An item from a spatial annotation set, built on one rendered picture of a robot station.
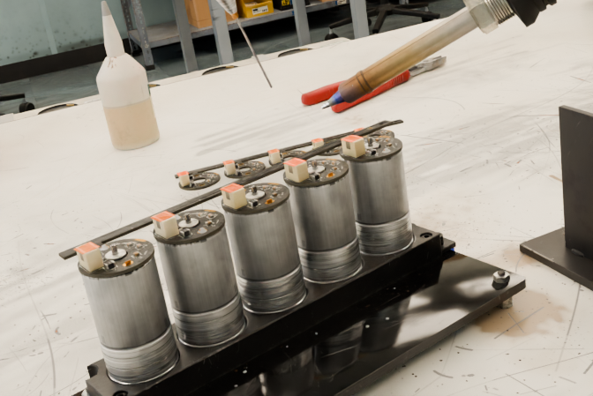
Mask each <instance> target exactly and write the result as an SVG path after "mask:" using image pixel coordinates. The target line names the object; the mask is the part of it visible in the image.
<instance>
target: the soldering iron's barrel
mask: <svg viewBox="0 0 593 396"><path fill-rule="evenodd" d="M463 2H464V3H465V5H466V7H465V8H463V9H461V10H460V11H458V12H456V13H455V14H454V15H452V16H450V17H449V18H447V19H445V20H443V21H441V22H440V23H438V24H437V25H436V26H434V27H432V28H430V29H429V30H427V31H426V32H424V33H422V34H420V35H418V36H417V37H416V38H414V39H413V40H411V41H409V42H407V43H406V44H404V45H402V46H401V47H399V48H398V49H396V50H395V51H393V52H391V53H390V54H388V55H386V56H384V57H383V58H381V59H379V60H378V61H377V62H375V63H374V64H372V65H370V66H368V67H367V68H365V69H363V70H362V71H359V72H357V74H356V75H354V76H352V77H351V78H348V79H347V80H345V81H344V82H342V83H340V85H339V87H338V90H339V93H340V95H341V97H342V98H343V99H344V100H345V101H346V102H347V103H352V102H354V101H356V100H358V99H360V98H361V97H363V96H365V95H366V94H368V93H371V92H373V91H374V89H376V88H378V87H379V86H382V85H383V84H385V83H386V82H387V81H389V80H391V79H392V78H395V77H396V76H398V75H400V74H401V73H403V72H405V71H406V70H408V69H409V68H411V67H413V66H414V65H416V64H418V63H420V62H422V61H423V60H424V59H426V58H427V57H429V56H431V55H433V54H435V53H436V52H438V51H440V50H441V49H443V48H444V47H446V46H448V45H449V44H451V43H453V42H454V41H457V40H458V39H460V38H461V37H462V36H464V35H466V34H468V33H470V32H471V31H473V30H475V29H476V28H479V29H480V30H481V31H482V32H483V34H484V33H486V34H488V33H490V32H492V31H493V30H495V29H497V28H498V27H499V26H498V25H501V23H502V24H504V22H507V21H508V20H509V19H511V18H513V16H514V17H515V13H514V11H513V10H512V8H511V6H510V5H509V3H508V1H507V0H463Z"/></svg>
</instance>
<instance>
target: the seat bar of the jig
mask: <svg viewBox="0 0 593 396"><path fill-rule="evenodd" d="M411 226H412V234H413V241H414V242H413V243H412V244H411V245H410V246H409V247H408V248H407V249H405V250H402V251H399V252H396V253H394V254H389V255H382V256H371V255H365V254H362V253H360V254H361V260H362V267H363V268H362V270H361V271H360V272H359V273H358V274H356V275H355V276H353V277H351V278H349V279H347V280H343V281H339V282H335V283H327V284H319V283H312V282H309V281H306V280H305V281H304V284H305V290H306V294H307V296H306V297H305V299H304V300H303V301H302V302H301V303H300V304H298V305H297V306H296V307H294V308H292V309H290V310H286V311H283V312H280V313H274V314H255V313H250V312H249V311H247V310H245V309H244V308H243V311H244V319H245V323H246V327H245V328H244V330H243V332H242V333H241V334H239V335H238V336H237V337H235V338H234V339H233V340H231V341H228V342H226V343H224V344H221V345H219V346H215V347H203V348H197V347H187V346H185V345H183V344H182V343H181V342H180V341H179V338H178V334H177V330H176V323H174V324H172V329H173V333H174V336H175V340H176V346H177V351H178V354H179V361H178V363H177V365H176V366H175V367H174V368H173V369H172V370H171V371H170V372H168V373H167V374H165V375H164V376H162V377H159V378H157V379H155V380H153V381H150V382H147V383H144V384H139V385H120V384H117V383H115V382H113V381H111V380H110V379H109V373H108V371H107V367H106V364H105V361H104V358H102V359H101V360H99V361H97V362H94V363H91V364H90V365H88V366H87V370H88V373H89V377H90V378H89V379H87V380H85V381H86V387H87V390H88V393H89V396H186V395H188V394H190V393H191V392H194V391H196V390H198V389H199V388H200V387H202V386H204V385H207V384H208V383H210V382H212V381H214V380H215V379H217V378H218V377H221V376H223V375H225V374H227V373H228V372H230V371H232V370H234V369H236V368H237V367H239V366H241V365H243V364H245V363H247V362H249V361H250V360H252V359H254V358H256V357H257V356H259V355H262V354H264V353H265V352H266V351H268V350H270V349H272V348H274V347H276V346H278V345H280V344H282V343H283V342H285V341H286V340H289V339H291V338H293V337H295V336H296V335H298V334H299V333H301V332H304V331H305V330H307V329H309V328H311V327H313V326H315V325H316V324H318V323H320V322H322V321H324V320H325V319H327V318H330V317H331V316H333V315H334V314H336V313H338V312H340V311H342V310H344V309H346V308H348V307H349V306H351V305H352V304H354V303H357V302H359V301H361V300H362V299H364V298H365V297H367V296H369V295H371V294H373V293H375V292H377V291H379V290H381V289H382V288H384V287H386V286H388V285H390V284H391V283H393V282H395V281H397V280H399V279H400V278H402V277H404V276H406V275H408V274H410V273H412V272H414V271H415V270H417V269H419V268H420V267H422V266H424V265H427V264H429V263H430V262H432V261H433V260H435V259H437V258H439V257H441V256H442V249H441V240H440V233H437V232H434V231H432V230H430V229H427V228H422V227H419V226H417V225H414V224H411Z"/></svg>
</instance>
